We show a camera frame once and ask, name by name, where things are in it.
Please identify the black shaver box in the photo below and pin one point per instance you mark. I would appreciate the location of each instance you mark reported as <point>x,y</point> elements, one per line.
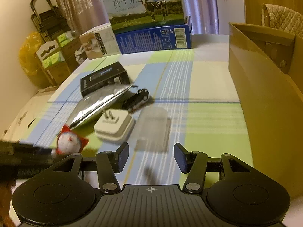
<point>112,74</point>

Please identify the black wire rack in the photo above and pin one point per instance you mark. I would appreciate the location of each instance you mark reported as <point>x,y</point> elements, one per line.
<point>51,23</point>

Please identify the milk carton box with cow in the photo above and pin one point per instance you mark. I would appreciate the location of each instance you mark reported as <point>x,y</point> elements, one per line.
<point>131,15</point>

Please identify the silver foil pouch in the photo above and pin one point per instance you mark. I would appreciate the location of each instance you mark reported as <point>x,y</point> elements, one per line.
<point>95,103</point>

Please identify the blue flat product box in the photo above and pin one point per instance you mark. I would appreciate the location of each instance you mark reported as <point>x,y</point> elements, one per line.
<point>157,38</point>

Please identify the crumpled plastic bag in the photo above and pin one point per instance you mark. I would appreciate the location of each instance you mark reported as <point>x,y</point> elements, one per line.
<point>80,55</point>

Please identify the beige quilted cover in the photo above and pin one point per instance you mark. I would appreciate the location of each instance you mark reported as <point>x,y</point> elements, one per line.
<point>281,18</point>

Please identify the large open cardboard box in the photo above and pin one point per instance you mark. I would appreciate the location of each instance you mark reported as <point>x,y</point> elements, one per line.
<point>266,67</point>

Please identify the white power adapter plug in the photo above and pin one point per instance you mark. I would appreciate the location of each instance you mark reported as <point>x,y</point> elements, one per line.
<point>114,125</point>

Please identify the white and brown product box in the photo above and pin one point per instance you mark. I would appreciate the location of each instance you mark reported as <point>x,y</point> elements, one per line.
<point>99,41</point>

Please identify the purple sheer curtain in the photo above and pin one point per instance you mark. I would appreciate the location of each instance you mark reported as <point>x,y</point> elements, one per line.
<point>83,15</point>

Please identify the translucent plastic bag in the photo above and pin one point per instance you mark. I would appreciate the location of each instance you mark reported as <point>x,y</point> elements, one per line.
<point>151,131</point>

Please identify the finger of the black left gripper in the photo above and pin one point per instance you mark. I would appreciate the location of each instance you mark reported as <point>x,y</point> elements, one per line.
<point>21,161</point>

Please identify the cardboard box with green tissues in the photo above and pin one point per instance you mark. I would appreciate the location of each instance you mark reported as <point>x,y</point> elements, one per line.
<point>58,62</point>

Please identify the Doraemon toy red package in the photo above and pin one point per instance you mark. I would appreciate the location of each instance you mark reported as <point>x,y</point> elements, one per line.
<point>68,142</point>

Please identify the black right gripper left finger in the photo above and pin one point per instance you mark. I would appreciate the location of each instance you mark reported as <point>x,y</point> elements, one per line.
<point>120,157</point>

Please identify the yellow plastic bag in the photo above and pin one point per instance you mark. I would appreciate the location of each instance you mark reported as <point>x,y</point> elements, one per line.
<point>30,62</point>

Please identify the black toy car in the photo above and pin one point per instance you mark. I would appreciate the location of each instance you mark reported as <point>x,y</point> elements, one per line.
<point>136,101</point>

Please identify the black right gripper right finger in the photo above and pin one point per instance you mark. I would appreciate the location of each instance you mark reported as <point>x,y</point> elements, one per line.
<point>183,158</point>

